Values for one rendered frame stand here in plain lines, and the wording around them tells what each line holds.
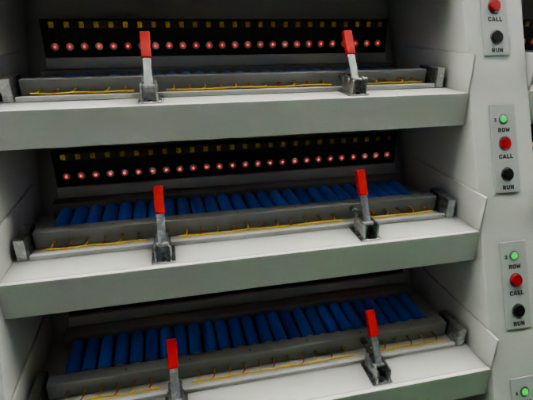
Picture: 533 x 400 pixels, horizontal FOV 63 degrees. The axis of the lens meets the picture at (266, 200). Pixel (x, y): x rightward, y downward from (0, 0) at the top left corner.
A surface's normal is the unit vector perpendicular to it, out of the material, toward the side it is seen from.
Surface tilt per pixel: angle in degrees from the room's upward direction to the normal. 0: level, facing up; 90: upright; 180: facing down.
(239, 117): 112
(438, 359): 23
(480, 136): 90
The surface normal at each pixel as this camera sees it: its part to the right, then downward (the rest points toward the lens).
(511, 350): 0.21, -0.01
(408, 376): 0.00, -0.92
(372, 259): 0.22, 0.37
